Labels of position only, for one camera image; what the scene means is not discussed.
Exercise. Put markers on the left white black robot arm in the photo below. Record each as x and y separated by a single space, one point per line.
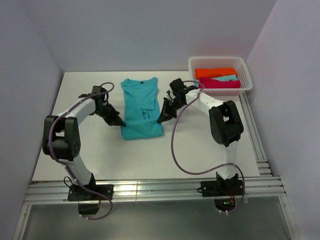
61 141

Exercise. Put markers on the aluminium rail frame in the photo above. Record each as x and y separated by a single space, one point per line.
165 209

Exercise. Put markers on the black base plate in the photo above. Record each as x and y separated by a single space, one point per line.
207 187
105 191

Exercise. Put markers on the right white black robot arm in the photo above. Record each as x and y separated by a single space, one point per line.
226 128

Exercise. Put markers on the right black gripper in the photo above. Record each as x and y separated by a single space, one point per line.
166 113

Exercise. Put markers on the orange rolled t shirt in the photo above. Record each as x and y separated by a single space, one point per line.
214 72

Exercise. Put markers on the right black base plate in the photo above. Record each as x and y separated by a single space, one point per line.
207 187

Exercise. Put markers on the pink rolled t shirt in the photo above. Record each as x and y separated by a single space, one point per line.
211 83

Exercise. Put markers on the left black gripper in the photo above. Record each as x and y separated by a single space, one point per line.
118 120

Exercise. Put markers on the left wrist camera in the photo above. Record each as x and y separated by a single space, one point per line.
97 92

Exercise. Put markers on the white plastic basket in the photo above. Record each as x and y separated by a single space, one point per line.
213 62

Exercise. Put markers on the light teal rolled t shirt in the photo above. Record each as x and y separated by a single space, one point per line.
226 78

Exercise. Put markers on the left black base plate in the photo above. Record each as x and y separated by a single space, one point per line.
105 191

